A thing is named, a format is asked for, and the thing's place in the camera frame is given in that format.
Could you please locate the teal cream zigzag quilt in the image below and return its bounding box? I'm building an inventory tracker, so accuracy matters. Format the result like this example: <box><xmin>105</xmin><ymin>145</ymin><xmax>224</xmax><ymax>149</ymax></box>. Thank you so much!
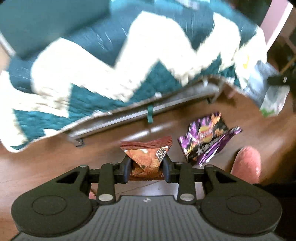
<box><xmin>1</xmin><ymin>1</ymin><xmax>267</xmax><ymax>153</ymax></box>

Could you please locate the metal bench frame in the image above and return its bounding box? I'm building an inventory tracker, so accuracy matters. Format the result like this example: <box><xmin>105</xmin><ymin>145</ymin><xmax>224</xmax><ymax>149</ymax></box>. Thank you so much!
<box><xmin>66</xmin><ymin>77</ymin><xmax>226</xmax><ymax>147</ymax></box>

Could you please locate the purple orange snack bag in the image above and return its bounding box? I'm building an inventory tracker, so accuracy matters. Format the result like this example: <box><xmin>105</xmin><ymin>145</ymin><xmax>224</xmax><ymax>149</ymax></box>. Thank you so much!
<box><xmin>178</xmin><ymin>112</ymin><xmax>242</xmax><ymax>166</ymax></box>

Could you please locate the pink desk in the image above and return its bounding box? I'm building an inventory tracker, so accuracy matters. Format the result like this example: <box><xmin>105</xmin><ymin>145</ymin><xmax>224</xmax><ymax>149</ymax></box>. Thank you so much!
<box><xmin>260</xmin><ymin>0</ymin><xmax>293</xmax><ymax>50</ymax></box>

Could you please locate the dark teal trash bin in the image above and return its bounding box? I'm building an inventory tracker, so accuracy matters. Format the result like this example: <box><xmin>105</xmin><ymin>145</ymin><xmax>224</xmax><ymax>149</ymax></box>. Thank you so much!
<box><xmin>1</xmin><ymin>0</ymin><xmax>110</xmax><ymax>58</ymax></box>

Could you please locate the orange brown chip bag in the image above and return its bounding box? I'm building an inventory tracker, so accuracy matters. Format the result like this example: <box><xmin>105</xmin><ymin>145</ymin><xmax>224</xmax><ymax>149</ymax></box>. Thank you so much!
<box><xmin>120</xmin><ymin>136</ymin><xmax>173</xmax><ymax>181</ymax></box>

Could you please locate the white plastic bag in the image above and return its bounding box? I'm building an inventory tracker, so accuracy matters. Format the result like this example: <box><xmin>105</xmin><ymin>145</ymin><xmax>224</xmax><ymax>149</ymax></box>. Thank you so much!
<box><xmin>235</xmin><ymin>41</ymin><xmax>291</xmax><ymax>118</ymax></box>

